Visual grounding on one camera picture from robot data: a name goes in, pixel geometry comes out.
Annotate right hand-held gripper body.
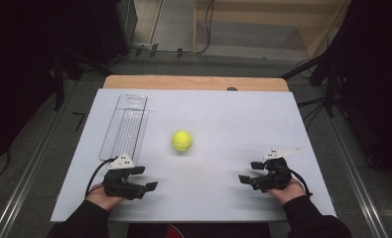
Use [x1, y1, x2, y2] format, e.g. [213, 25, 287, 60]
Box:
[248, 147, 301, 193]

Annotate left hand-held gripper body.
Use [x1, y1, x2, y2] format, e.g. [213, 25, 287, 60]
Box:
[102, 153, 148, 201]

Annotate clear plastic container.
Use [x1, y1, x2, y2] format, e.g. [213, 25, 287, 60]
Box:
[98, 93, 151, 166]

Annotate yellow tennis ball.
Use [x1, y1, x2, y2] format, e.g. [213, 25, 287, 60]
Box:
[171, 129, 194, 153]

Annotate person's right hand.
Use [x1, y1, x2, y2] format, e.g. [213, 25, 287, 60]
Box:
[266, 178, 308, 206]

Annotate person's left hand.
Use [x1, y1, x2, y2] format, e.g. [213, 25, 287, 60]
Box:
[84, 182, 127, 212]

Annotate white board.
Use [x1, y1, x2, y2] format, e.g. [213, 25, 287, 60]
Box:
[50, 87, 337, 223]

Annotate wooden table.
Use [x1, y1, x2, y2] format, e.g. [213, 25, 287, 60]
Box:
[102, 74, 290, 93]

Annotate black metal stand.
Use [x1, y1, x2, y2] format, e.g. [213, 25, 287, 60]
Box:
[53, 46, 115, 112]
[280, 54, 341, 118]

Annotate wooden steps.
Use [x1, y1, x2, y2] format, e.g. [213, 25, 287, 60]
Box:
[193, 0, 351, 60]

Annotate black curtain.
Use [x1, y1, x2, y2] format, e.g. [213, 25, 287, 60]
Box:
[311, 0, 392, 179]
[0, 0, 139, 168]

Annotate left hand-held gripper cable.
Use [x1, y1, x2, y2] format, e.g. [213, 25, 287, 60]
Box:
[84, 157, 118, 199]

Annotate hand-held gripper cable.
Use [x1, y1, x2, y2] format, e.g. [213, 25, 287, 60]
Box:
[84, 157, 118, 199]
[280, 164, 314, 198]

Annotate right hand-held gripper cable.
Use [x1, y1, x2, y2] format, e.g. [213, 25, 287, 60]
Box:
[280, 164, 314, 198]

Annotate black floor cables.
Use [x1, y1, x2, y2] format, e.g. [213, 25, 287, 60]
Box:
[296, 95, 328, 132]

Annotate metal floor rail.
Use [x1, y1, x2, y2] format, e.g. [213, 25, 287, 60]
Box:
[0, 78, 80, 238]
[311, 87, 390, 238]

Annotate black hanging cable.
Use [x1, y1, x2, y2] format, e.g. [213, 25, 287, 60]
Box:
[157, 0, 216, 56]

